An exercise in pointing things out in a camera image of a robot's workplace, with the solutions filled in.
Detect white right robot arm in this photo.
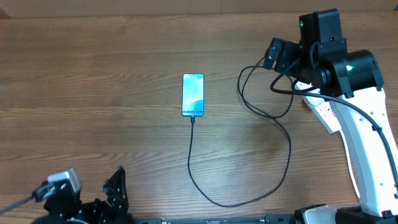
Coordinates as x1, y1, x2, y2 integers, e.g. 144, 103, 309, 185
264, 9, 397, 223

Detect white power strip cord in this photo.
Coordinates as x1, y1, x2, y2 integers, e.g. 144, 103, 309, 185
345, 146, 361, 198

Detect black USB charging cable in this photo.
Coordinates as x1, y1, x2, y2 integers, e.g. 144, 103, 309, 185
187, 57, 298, 208

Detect Samsung Galaxy smartphone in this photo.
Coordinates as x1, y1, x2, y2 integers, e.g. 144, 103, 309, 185
182, 73, 205, 116

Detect white power strip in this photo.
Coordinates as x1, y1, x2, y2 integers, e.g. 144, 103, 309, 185
302, 96, 341, 134

